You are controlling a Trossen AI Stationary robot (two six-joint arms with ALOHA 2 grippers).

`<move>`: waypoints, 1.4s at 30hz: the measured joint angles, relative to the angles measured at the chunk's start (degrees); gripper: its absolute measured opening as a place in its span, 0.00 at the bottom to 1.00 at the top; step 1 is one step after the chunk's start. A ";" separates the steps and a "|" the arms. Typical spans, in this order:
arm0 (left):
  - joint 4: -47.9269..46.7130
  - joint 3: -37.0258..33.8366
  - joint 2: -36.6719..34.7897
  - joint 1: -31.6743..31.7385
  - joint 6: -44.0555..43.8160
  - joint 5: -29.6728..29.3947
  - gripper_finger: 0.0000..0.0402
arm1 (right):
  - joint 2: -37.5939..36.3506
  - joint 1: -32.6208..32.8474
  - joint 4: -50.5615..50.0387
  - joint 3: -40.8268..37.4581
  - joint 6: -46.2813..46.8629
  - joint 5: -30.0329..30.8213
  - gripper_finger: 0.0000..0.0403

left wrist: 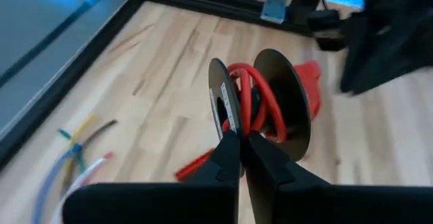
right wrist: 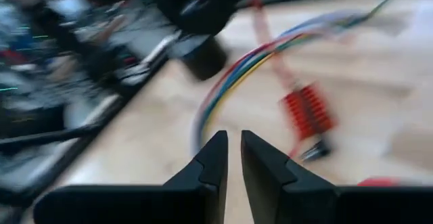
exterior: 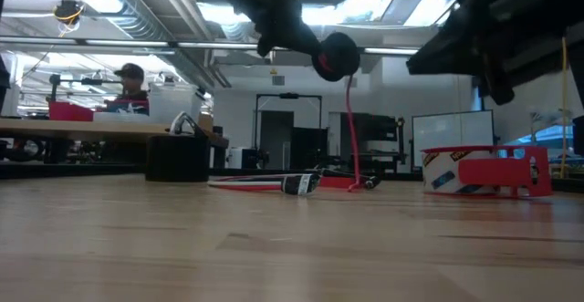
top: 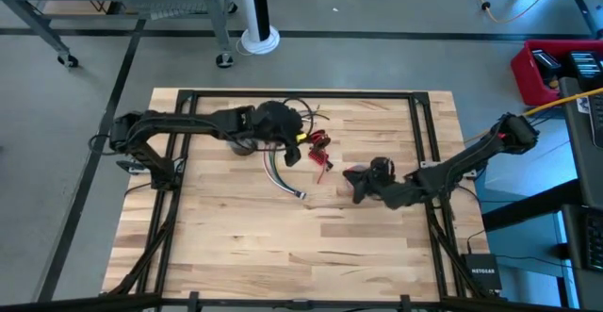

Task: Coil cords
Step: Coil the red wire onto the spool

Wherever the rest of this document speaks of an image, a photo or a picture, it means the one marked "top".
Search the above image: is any white and black column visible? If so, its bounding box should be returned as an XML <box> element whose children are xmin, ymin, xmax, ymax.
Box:
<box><xmin>237</xmin><ymin>0</ymin><xmax>282</xmax><ymax>56</ymax></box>

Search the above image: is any red plastic bin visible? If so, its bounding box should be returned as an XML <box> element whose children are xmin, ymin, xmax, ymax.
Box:
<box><xmin>511</xmin><ymin>40</ymin><xmax>603</xmax><ymax>107</ymax></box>

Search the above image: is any black Netgear switch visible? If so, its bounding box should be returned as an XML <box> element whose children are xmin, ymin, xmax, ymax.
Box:
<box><xmin>464</xmin><ymin>253</ymin><xmax>503</xmax><ymax>292</ymax></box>

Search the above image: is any black keyboard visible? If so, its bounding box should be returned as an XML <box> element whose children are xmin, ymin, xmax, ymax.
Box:
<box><xmin>585</xmin><ymin>215</ymin><xmax>603</xmax><ymax>271</ymax></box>

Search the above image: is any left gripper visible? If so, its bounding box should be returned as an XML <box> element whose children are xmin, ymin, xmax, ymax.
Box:
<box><xmin>253</xmin><ymin>100</ymin><xmax>316</xmax><ymax>168</ymax></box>

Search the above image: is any black rig beam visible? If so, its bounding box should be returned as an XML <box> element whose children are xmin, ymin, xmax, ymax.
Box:
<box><xmin>0</xmin><ymin>292</ymin><xmax>603</xmax><ymax>312</ymax></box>

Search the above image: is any black labelled device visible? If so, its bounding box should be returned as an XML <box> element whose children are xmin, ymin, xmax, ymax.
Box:
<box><xmin>531</xmin><ymin>49</ymin><xmax>562</xmax><ymax>80</ymax></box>
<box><xmin>567</xmin><ymin>51</ymin><xmax>603</xmax><ymax>80</ymax></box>

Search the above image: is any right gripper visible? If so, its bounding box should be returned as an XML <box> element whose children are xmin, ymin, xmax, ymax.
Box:
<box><xmin>342</xmin><ymin>156</ymin><xmax>410</xmax><ymax>209</ymax></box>

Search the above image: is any red wire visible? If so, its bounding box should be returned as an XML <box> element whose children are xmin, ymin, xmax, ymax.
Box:
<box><xmin>308</xmin><ymin>129</ymin><xmax>334</xmax><ymax>185</ymax></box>

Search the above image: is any taut yellow cord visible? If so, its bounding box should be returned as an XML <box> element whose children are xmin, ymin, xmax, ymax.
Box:
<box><xmin>464</xmin><ymin>87</ymin><xmax>603</xmax><ymax>144</ymax></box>

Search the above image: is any black table frame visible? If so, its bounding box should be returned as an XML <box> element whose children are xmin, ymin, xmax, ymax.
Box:
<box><xmin>101</xmin><ymin>89</ymin><xmax>480</xmax><ymax>304</ymax></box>

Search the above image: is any multicoloured wire harness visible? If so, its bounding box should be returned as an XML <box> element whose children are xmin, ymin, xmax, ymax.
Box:
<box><xmin>262</xmin><ymin>106</ymin><xmax>331</xmax><ymax>201</ymax></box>

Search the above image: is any black desk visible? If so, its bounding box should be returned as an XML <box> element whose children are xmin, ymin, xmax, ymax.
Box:
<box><xmin>480</xmin><ymin>76</ymin><xmax>603</xmax><ymax>312</ymax></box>

